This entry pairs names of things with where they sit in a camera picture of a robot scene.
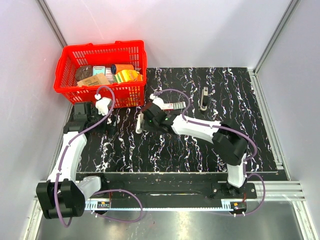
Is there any pale green stapler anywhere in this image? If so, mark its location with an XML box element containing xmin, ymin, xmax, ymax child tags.
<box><xmin>135</xmin><ymin>113</ymin><xmax>144</xmax><ymax>134</ymax></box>

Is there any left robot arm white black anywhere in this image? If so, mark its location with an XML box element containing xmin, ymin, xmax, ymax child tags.
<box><xmin>36</xmin><ymin>97</ymin><xmax>117</xmax><ymax>219</ymax></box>

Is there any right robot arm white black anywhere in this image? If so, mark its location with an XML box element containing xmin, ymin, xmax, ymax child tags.
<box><xmin>136</xmin><ymin>102</ymin><xmax>249</xmax><ymax>198</ymax></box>

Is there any staple box red white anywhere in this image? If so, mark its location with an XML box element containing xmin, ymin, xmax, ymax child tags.
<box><xmin>161</xmin><ymin>101</ymin><xmax>186</xmax><ymax>110</ymax></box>

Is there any brown cardboard packet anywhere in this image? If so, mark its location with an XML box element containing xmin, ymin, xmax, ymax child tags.
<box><xmin>77</xmin><ymin>73</ymin><xmax>110</xmax><ymax>87</ymax></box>

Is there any pink white small box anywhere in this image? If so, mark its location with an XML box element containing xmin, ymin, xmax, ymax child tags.
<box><xmin>105</xmin><ymin>67</ymin><xmax>114</xmax><ymax>81</ymax></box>

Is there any yellow orange snack box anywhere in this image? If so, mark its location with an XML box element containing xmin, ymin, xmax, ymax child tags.
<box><xmin>114</xmin><ymin>69</ymin><xmax>143</xmax><ymax>84</ymax></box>

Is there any teal small box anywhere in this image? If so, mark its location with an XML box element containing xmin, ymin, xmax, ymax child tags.
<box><xmin>92</xmin><ymin>66</ymin><xmax>106</xmax><ymax>76</ymax></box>

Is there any orange can blue lid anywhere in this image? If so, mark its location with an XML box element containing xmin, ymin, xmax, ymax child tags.
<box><xmin>110</xmin><ymin>64</ymin><xmax>135</xmax><ymax>75</ymax></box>

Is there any brown round cookie pack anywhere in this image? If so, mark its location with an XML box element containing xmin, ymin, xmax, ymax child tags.
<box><xmin>75</xmin><ymin>65</ymin><xmax>93</xmax><ymax>82</ymax></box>

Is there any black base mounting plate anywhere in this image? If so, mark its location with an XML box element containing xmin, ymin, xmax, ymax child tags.
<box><xmin>74</xmin><ymin>172</ymin><xmax>258</xmax><ymax>210</ymax></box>

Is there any black marble pattern mat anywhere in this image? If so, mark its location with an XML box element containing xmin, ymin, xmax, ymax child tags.
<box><xmin>75</xmin><ymin>67</ymin><xmax>277</xmax><ymax>173</ymax></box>

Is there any red plastic shopping basket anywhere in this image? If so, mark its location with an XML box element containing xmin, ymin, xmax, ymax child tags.
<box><xmin>53</xmin><ymin>40</ymin><xmax>148</xmax><ymax>108</ymax></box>

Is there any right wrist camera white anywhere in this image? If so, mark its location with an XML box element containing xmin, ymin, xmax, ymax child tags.
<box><xmin>149</xmin><ymin>93</ymin><xmax>165</xmax><ymax>110</ymax></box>

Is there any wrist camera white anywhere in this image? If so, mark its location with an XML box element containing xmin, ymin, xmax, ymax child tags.
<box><xmin>149</xmin><ymin>93</ymin><xmax>165</xmax><ymax>110</ymax></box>
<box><xmin>94</xmin><ymin>94</ymin><xmax>113</xmax><ymax>116</ymax></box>

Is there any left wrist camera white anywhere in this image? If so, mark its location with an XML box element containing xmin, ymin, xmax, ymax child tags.
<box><xmin>94</xmin><ymin>94</ymin><xmax>113</xmax><ymax>116</ymax></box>

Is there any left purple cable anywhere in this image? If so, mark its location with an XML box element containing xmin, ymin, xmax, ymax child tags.
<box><xmin>55</xmin><ymin>85</ymin><xmax>144</xmax><ymax>228</ymax></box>

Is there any purple cable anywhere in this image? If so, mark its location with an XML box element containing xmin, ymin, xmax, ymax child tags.
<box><xmin>55</xmin><ymin>85</ymin><xmax>144</xmax><ymax>228</ymax></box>
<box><xmin>150</xmin><ymin>89</ymin><xmax>266</xmax><ymax>216</ymax></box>

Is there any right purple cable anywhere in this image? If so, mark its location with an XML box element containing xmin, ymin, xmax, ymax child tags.
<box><xmin>150</xmin><ymin>89</ymin><xmax>266</xmax><ymax>216</ymax></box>

